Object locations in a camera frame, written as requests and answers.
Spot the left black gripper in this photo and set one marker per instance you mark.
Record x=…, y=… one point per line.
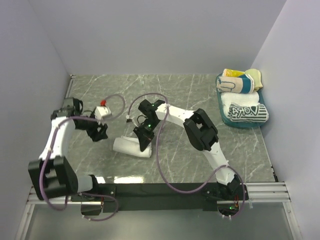
x=97, y=136

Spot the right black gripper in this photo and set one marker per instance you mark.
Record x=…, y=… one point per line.
x=144, y=138

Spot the white terry towel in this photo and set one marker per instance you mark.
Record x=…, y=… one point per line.
x=131, y=146

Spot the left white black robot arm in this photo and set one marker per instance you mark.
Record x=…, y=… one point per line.
x=51, y=174

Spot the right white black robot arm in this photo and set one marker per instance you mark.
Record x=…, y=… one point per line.
x=202, y=135

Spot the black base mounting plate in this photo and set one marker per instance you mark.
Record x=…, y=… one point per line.
x=157, y=196

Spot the teal tray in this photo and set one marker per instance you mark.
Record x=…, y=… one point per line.
x=224, y=109

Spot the yellow patterned rolled towel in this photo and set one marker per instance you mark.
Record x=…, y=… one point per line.
x=233, y=73

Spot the beige teal rolled towel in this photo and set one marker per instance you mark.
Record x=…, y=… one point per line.
x=238, y=85

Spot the black white striped rolled towel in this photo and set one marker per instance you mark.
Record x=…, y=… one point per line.
x=248, y=114

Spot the pale yellow rolled towel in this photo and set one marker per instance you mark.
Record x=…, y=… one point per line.
x=255, y=74

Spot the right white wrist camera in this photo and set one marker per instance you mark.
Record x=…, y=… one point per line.
x=129, y=119

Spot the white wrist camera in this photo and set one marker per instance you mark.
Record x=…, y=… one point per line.
x=102, y=112
x=129, y=119

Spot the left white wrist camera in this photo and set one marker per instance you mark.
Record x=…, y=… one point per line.
x=102, y=112

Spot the aluminium rail frame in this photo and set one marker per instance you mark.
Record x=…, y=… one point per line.
x=268, y=215

